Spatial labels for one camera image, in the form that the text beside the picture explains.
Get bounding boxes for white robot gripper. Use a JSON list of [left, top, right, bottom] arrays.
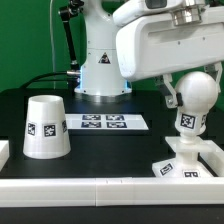
[[116, 13, 224, 108]]

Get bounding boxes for white lamp bulb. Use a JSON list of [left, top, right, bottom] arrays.
[[175, 71, 218, 144]]

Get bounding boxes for white lamp base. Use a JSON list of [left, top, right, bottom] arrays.
[[152, 137, 212, 178]]

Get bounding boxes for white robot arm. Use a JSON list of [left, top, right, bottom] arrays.
[[78, 0, 224, 108]]

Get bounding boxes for white lamp shade cone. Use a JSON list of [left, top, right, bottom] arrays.
[[23, 95, 71, 159]]

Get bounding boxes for white marker sheet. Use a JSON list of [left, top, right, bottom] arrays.
[[66, 114, 148, 130]]

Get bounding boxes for white right fence wall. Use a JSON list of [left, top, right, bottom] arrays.
[[200, 140, 224, 177]]

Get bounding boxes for white fence wall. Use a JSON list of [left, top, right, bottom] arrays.
[[0, 177, 224, 207], [0, 140, 9, 171], [200, 140, 224, 177]]

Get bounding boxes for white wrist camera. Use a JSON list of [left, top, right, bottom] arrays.
[[113, 0, 181, 27]]

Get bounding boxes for white front fence wall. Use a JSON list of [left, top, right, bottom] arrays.
[[0, 177, 224, 207]]

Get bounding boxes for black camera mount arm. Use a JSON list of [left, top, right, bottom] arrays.
[[58, 0, 84, 70]]

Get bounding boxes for white hanging cable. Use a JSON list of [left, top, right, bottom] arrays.
[[49, 0, 57, 90]]

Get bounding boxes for black cable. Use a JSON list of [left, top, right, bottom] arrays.
[[19, 69, 82, 90]]

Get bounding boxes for white left fence wall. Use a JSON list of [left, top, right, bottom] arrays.
[[0, 140, 9, 171]]

